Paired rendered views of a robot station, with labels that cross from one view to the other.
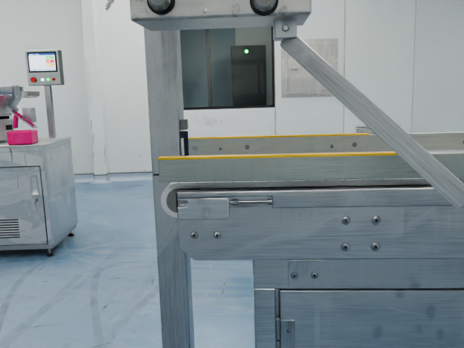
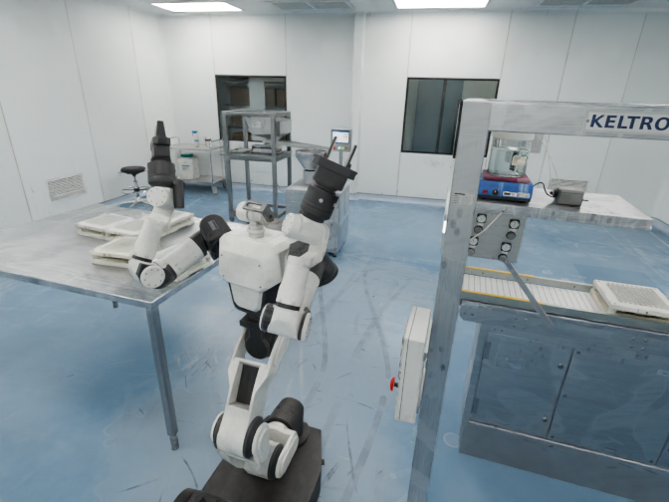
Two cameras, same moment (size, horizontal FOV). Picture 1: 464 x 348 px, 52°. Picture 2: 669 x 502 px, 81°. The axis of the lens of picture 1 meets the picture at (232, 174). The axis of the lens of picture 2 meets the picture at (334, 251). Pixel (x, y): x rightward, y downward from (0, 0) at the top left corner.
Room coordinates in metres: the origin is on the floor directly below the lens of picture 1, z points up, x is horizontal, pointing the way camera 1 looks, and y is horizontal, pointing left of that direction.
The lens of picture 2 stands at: (-0.98, 0.27, 1.76)
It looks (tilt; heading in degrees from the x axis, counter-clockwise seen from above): 22 degrees down; 14
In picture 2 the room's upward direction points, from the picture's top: 2 degrees clockwise
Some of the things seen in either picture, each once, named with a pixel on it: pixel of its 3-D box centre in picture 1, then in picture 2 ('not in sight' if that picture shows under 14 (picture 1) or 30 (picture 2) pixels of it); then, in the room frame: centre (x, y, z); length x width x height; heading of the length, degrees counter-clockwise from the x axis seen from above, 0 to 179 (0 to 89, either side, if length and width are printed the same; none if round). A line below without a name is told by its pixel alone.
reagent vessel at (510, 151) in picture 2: not in sight; (510, 150); (0.74, -0.02, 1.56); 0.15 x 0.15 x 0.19
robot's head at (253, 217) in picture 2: not in sight; (254, 216); (0.20, 0.84, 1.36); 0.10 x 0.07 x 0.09; 75
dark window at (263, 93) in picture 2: not in sight; (251, 110); (5.82, 3.51, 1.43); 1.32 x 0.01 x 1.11; 91
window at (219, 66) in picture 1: (217, 60); (447, 118); (5.87, 0.14, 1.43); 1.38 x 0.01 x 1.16; 91
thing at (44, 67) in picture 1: (47, 94); (339, 156); (3.44, 1.30, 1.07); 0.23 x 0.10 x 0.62; 91
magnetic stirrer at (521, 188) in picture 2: not in sight; (503, 185); (0.73, -0.02, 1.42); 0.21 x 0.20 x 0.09; 176
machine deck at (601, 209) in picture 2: not in sight; (546, 202); (0.77, -0.20, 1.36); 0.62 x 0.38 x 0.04; 86
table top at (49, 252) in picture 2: not in sight; (114, 241); (0.86, 2.08, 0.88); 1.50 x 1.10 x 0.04; 86
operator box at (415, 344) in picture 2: not in sight; (414, 364); (-0.07, 0.25, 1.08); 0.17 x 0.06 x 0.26; 176
